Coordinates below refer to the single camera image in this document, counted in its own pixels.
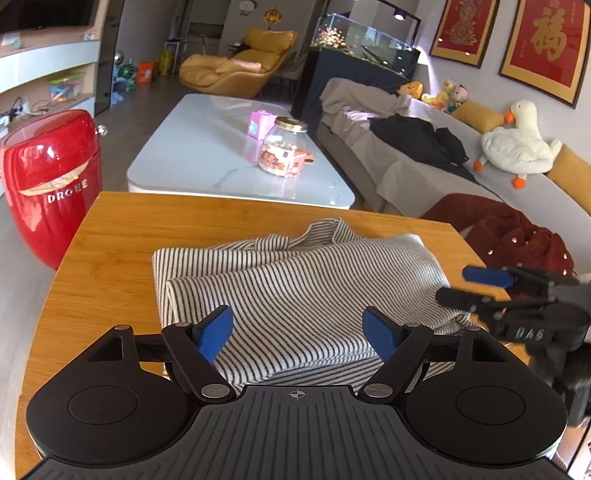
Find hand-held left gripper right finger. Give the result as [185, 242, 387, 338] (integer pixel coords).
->
[358, 305, 513, 404]

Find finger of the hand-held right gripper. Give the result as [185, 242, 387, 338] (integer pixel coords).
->
[435, 286, 555, 324]
[462, 264, 580, 296]

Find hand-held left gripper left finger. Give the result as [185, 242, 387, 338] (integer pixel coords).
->
[85, 305, 237, 404]

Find black-and-white striped shirt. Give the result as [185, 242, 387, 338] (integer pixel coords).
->
[152, 218, 472, 386]

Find dark red fleece coat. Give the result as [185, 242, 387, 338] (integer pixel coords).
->
[420, 194, 575, 301]

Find grey sofa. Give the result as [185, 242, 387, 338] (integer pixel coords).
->
[316, 78, 591, 259]

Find white goose plush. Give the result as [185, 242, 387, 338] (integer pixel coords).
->
[473, 99, 563, 189]

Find yellow cushion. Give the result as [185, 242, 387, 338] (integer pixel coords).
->
[451, 99, 506, 134]
[545, 144, 591, 201]

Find black jacket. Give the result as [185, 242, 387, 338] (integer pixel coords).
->
[368, 113, 481, 185]

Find white marble coffee table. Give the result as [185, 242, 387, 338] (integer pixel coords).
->
[127, 93, 356, 210]

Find small doll plush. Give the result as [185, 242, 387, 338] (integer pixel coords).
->
[443, 79, 470, 114]

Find clear snack jar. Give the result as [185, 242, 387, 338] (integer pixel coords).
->
[257, 117, 309, 178]

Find pink box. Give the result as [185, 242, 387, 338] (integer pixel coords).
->
[247, 111, 274, 139]

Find beige blanket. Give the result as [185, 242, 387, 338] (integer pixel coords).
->
[321, 78, 411, 136]

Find red barrel-shaped container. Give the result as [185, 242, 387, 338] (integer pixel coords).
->
[0, 109, 108, 271]

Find black fish tank stand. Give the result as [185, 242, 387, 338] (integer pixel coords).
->
[300, 46, 419, 121]

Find yellow lounge chair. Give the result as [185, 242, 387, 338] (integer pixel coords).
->
[179, 27, 298, 99]

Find glass fish tank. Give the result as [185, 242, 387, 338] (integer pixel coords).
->
[314, 13, 422, 77]

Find black aquarium lamp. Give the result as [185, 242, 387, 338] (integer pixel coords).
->
[379, 0, 422, 47]

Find clear box with green lid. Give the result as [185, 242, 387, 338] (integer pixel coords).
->
[48, 71, 86, 100]

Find chrome-headed toy figure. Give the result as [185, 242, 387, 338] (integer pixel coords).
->
[111, 50, 128, 104]

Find white and wood television cabinet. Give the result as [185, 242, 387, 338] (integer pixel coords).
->
[0, 25, 100, 139]

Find black flat-screen television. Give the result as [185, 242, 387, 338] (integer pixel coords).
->
[0, 0, 100, 34]

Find red framed wall picture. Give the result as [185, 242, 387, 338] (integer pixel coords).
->
[499, 0, 591, 109]
[429, 0, 501, 69]

